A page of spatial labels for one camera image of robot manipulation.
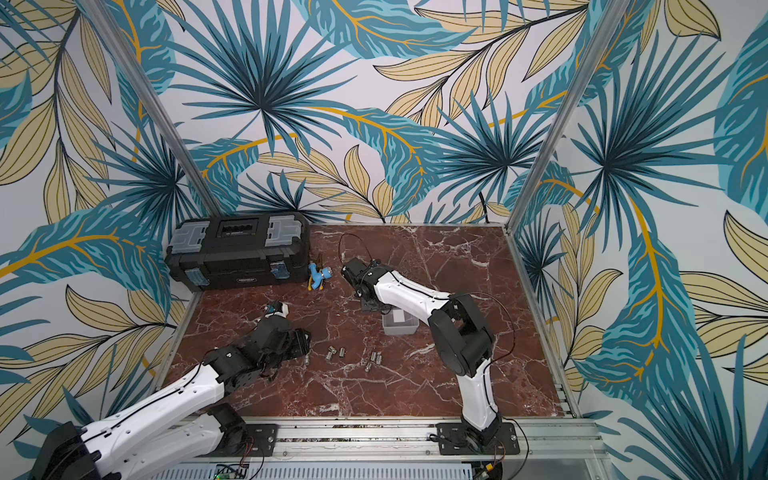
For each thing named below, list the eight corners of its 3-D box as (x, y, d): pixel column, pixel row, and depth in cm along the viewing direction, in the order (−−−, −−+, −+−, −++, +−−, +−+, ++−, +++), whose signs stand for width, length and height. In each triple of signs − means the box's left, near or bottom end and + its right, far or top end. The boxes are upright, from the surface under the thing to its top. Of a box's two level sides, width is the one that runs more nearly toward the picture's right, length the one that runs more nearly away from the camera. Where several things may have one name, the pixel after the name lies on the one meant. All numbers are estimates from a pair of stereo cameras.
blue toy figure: (308, 289, 103) (305, 283, 99) (312, 269, 108) (310, 262, 105) (330, 289, 103) (328, 283, 99) (333, 269, 108) (331, 262, 105)
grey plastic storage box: (382, 335, 93) (382, 328, 89) (382, 315, 98) (382, 307, 94) (418, 335, 94) (419, 328, 90) (416, 315, 98) (418, 307, 94)
